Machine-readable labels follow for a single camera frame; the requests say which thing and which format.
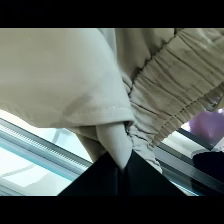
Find silver frame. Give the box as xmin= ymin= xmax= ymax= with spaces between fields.
xmin=0 ymin=118 xmax=224 ymax=197

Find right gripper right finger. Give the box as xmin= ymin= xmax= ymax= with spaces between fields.
xmin=122 ymin=149 xmax=186 ymax=197

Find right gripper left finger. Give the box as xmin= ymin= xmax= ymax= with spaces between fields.
xmin=58 ymin=152 xmax=119 ymax=197

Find brown trousers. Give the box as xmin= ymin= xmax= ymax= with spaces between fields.
xmin=0 ymin=28 xmax=224 ymax=175

